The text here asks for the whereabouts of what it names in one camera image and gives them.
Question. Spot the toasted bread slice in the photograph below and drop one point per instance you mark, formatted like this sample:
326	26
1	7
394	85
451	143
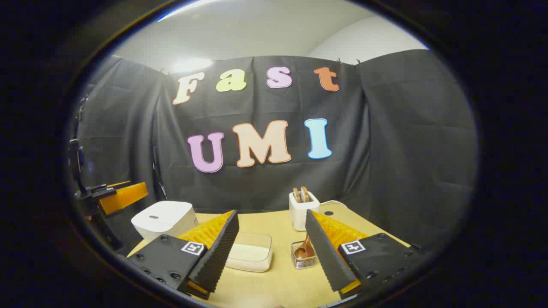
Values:
305	194
296	195

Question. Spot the black backdrop cloth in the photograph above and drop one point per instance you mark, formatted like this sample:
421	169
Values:
385	149

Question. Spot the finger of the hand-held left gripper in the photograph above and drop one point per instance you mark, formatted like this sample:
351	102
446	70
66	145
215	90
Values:
124	196

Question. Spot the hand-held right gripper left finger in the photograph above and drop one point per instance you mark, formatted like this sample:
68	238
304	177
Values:
216	252

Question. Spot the clear box of rice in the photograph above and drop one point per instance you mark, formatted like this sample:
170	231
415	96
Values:
250	254

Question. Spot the white rice cooker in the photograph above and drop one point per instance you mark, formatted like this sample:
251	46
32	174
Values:
165	218

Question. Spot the clear chopstick holder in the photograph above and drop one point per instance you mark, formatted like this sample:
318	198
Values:
304	263

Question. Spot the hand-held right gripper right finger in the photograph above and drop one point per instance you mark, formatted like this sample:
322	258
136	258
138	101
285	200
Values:
327	256

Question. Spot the brown wooden spoon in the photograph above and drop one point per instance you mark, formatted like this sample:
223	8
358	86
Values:
302	252

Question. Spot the white toaster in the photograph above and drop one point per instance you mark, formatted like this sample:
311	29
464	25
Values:
297	216

